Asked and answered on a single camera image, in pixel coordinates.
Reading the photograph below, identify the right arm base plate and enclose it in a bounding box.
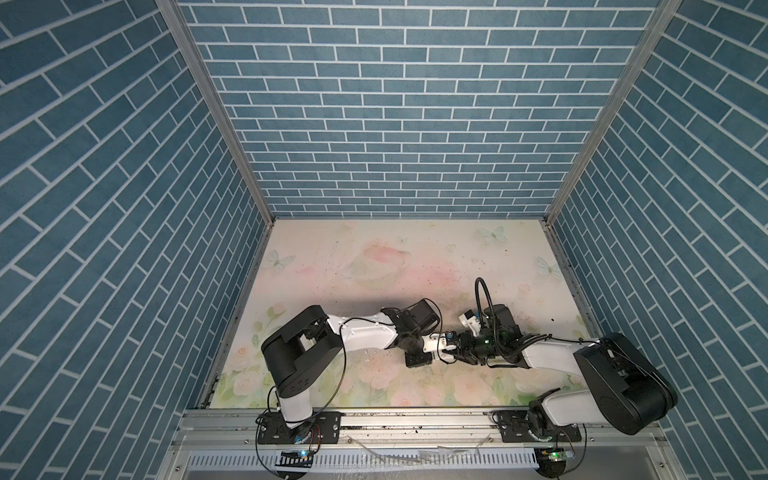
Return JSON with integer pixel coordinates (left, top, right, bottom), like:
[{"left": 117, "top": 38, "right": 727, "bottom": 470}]
[{"left": 489, "top": 409, "right": 583, "bottom": 444}]

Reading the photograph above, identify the aluminium front rail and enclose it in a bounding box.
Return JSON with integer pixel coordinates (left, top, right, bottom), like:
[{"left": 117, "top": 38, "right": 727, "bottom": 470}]
[{"left": 159, "top": 407, "right": 684, "bottom": 479}]

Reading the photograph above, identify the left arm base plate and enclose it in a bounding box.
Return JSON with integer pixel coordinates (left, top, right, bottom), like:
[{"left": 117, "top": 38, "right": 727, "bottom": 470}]
[{"left": 256, "top": 411, "right": 342, "bottom": 446}]

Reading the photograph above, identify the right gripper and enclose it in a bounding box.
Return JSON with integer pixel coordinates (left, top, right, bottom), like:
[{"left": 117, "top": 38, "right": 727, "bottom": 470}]
[{"left": 446, "top": 329, "right": 503, "bottom": 365}]

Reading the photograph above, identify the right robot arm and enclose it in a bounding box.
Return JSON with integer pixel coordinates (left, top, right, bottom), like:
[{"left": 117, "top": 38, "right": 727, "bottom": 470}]
[{"left": 450, "top": 304, "right": 678, "bottom": 438}]

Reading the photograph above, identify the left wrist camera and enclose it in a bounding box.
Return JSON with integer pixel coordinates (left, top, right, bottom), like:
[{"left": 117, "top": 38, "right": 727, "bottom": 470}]
[{"left": 422, "top": 332, "right": 457, "bottom": 354}]

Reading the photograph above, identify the left controller board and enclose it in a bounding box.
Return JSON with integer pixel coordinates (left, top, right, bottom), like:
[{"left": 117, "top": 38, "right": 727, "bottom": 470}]
[{"left": 274, "top": 449, "right": 315, "bottom": 480}]

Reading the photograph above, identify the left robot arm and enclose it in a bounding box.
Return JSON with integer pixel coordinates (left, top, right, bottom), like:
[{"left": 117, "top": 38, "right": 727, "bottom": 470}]
[{"left": 261, "top": 299, "right": 443, "bottom": 429}]

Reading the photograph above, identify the right controller board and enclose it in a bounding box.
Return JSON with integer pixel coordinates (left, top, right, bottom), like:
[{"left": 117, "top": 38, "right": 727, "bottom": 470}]
[{"left": 534, "top": 447, "right": 573, "bottom": 479}]

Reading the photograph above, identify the controller board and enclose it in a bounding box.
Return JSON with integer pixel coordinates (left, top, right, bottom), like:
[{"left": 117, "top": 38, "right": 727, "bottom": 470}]
[
  {"left": 534, "top": 447, "right": 573, "bottom": 479},
  {"left": 274, "top": 449, "right": 315, "bottom": 480}
]

